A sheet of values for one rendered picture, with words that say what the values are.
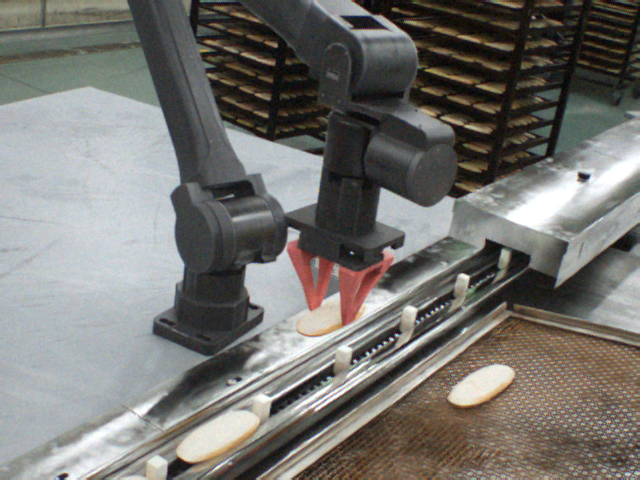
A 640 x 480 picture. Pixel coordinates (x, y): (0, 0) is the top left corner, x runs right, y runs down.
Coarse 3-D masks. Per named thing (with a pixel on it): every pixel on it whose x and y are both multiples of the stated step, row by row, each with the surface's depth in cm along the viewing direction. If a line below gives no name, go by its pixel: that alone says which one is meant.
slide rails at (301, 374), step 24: (480, 264) 127; (432, 288) 118; (480, 288) 120; (360, 336) 103; (408, 336) 105; (312, 360) 97; (360, 360) 98; (288, 384) 92; (336, 384) 93; (240, 408) 86; (288, 408) 88; (264, 432) 83; (144, 456) 77; (168, 456) 78
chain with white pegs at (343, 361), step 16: (496, 272) 128; (464, 288) 118; (416, 320) 111; (336, 352) 96; (368, 352) 102; (336, 368) 96; (320, 384) 95; (256, 400) 85; (288, 400) 91; (272, 416) 88; (160, 464) 74; (192, 464) 79
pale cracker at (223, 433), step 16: (224, 416) 83; (240, 416) 84; (256, 416) 85; (192, 432) 81; (208, 432) 80; (224, 432) 81; (240, 432) 81; (192, 448) 78; (208, 448) 79; (224, 448) 79
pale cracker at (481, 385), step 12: (480, 372) 88; (492, 372) 88; (504, 372) 88; (468, 384) 85; (480, 384) 85; (492, 384) 86; (504, 384) 86; (456, 396) 84; (468, 396) 83; (480, 396) 84; (492, 396) 85
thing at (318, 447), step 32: (480, 320) 100; (512, 320) 103; (544, 320) 102; (576, 320) 100; (448, 352) 94; (480, 352) 95; (512, 352) 95; (576, 352) 95; (608, 352) 95; (416, 384) 87; (448, 384) 88; (512, 384) 88; (544, 384) 88; (576, 384) 88; (352, 416) 80; (384, 416) 82; (448, 416) 81; (480, 416) 82; (608, 416) 81; (320, 448) 76; (352, 448) 76; (416, 448) 76; (448, 448) 76; (576, 448) 76
